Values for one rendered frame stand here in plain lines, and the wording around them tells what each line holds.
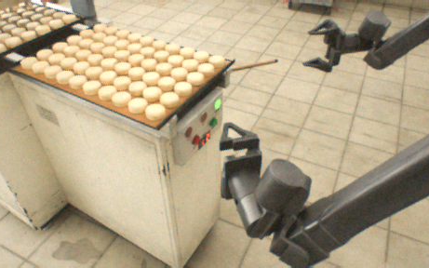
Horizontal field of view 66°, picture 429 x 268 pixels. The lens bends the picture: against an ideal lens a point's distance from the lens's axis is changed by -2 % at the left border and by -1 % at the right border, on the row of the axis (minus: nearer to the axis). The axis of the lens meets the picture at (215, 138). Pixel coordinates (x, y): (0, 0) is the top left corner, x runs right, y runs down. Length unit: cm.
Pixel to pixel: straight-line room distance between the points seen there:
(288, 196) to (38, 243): 153
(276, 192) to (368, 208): 12
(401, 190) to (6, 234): 180
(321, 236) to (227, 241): 119
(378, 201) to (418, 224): 153
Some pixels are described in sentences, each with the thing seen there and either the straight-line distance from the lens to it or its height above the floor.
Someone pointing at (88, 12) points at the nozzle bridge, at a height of 87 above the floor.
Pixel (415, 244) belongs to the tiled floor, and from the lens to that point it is 192.
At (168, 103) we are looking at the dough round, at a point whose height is 92.
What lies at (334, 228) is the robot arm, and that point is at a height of 103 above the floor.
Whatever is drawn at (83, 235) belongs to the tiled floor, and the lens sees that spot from 180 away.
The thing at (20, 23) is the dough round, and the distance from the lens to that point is 154.
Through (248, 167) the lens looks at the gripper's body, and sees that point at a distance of 57.
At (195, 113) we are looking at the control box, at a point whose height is 84.
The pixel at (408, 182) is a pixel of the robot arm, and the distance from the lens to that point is 46.
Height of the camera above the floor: 143
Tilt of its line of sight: 42 degrees down
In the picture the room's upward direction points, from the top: straight up
